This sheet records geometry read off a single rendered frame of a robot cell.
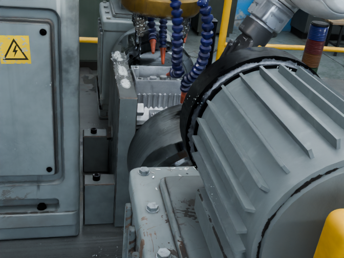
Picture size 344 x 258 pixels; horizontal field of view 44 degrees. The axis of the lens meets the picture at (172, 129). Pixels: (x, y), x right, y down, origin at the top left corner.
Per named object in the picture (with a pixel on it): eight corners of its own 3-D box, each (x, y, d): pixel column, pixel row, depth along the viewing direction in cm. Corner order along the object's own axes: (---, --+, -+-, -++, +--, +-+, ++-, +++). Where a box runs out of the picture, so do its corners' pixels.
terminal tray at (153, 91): (133, 109, 100) (135, 80, 97) (129, 91, 110) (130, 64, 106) (183, 109, 103) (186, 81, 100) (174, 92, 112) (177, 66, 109)
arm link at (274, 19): (271, -6, 88) (253, 18, 90) (300, 18, 92) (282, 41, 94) (255, -14, 96) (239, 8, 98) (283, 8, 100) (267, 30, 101)
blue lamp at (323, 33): (312, 41, 137) (315, 27, 135) (303, 36, 142) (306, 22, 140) (328, 41, 138) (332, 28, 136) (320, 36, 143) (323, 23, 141)
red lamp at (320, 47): (308, 54, 139) (312, 41, 137) (300, 48, 144) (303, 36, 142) (325, 55, 140) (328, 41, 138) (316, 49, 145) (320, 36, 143)
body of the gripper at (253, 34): (242, 10, 98) (218, 43, 100) (256, 19, 90) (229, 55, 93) (265, 27, 101) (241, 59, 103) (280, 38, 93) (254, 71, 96)
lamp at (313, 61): (305, 67, 141) (308, 54, 139) (297, 61, 146) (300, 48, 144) (321, 68, 142) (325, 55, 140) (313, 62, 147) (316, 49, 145)
